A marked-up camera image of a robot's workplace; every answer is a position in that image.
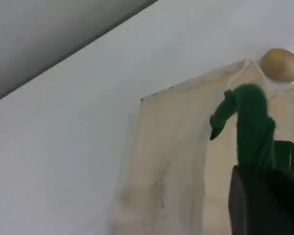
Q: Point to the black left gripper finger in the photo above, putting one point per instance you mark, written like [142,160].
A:
[238,210]
[276,208]

